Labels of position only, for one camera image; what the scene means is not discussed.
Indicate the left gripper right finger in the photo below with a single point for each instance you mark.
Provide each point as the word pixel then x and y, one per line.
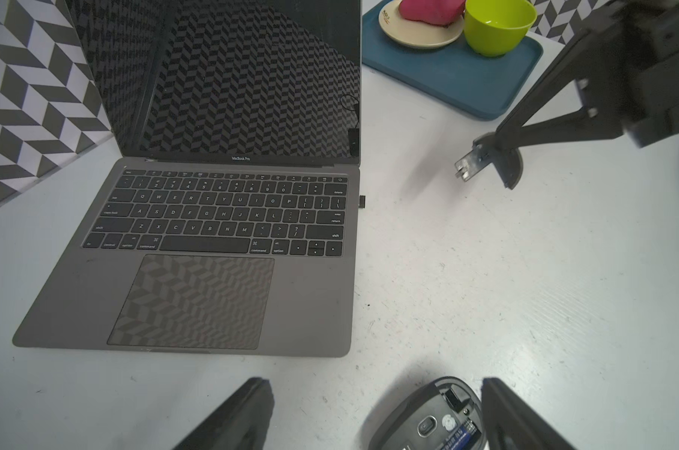
pixel 510 423

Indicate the black wireless mouse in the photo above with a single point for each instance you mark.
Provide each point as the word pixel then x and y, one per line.
pixel 427 417

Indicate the beige plate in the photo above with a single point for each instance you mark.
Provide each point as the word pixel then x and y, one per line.
pixel 417 35

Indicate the blue AA battery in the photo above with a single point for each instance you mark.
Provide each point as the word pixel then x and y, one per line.
pixel 462 438

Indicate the lime green bowl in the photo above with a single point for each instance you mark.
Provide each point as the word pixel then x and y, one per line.
pixel 495 27

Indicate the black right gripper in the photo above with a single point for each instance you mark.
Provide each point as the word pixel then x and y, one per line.
pixel 633 85

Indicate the teal tray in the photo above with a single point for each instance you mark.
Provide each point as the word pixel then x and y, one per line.
pixel 479 86

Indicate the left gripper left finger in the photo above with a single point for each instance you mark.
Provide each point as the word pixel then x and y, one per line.
pixel 241 422

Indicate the grey laptop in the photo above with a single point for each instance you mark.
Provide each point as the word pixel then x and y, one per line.
pixel 229 223

